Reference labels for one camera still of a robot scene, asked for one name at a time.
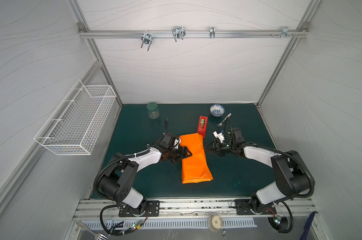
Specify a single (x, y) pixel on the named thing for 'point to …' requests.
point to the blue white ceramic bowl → (217, 110)
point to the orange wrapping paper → (195, 168)
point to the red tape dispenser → (202, 125)
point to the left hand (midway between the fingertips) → (189, 154)
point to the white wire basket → (75, 127)
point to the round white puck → (215, 223)
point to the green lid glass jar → (153, 110)
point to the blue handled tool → (307, 225)
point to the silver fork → (228, 115)
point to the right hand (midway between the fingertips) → (208, 146)
